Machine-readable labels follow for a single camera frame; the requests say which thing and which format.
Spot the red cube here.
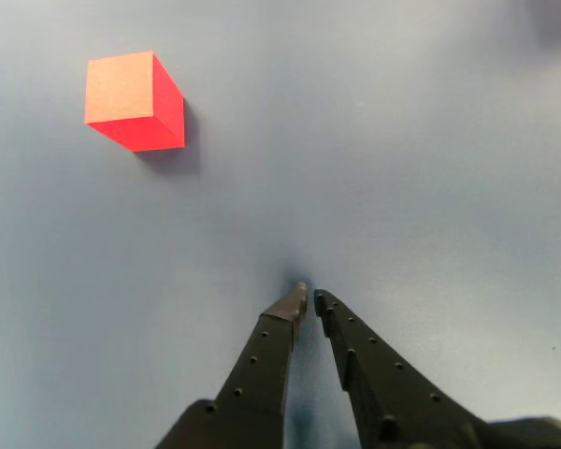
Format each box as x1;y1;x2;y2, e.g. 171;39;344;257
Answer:
84;50;186;153

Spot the dark blue-grey table mat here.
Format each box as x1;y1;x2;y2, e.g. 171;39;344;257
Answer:
0;0;561;449

